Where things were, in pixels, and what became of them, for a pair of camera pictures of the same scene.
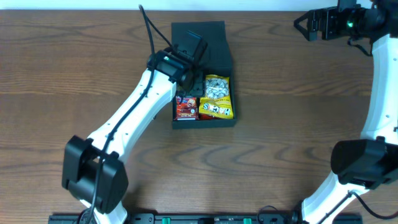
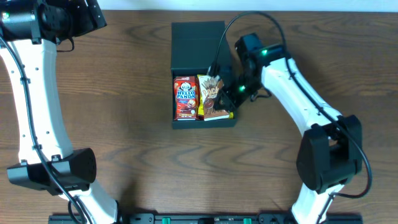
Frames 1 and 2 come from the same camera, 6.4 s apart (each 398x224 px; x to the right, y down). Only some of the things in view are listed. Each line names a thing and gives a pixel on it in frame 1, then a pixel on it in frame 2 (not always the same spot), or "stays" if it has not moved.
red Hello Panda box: [186, 108] stays
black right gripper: [328, 15] to [231, 104]
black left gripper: [199, 89] to [83, 23]
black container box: [217, 62] stays
